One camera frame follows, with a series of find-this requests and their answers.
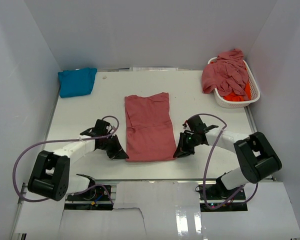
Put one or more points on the folded blue t-shirt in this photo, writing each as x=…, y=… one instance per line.
x=76, y=83

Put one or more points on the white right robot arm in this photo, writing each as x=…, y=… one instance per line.
x=256, y=157

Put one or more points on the pink t-shirt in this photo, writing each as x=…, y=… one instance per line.
x=149, y=129
x=211, y=78

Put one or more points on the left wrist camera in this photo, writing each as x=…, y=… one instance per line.
x=111, y=129

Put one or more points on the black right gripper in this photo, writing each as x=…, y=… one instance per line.
x=182, y=150

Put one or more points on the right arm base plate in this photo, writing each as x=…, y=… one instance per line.
x=235, y=204

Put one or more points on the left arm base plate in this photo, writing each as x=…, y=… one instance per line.
x=96, y=199

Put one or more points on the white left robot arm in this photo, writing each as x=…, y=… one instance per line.
x=50, y=177

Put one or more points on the pink t-shirt in basket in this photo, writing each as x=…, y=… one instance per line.
x=211, y=78

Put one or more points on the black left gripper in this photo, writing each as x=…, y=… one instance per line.
x=118, y=152

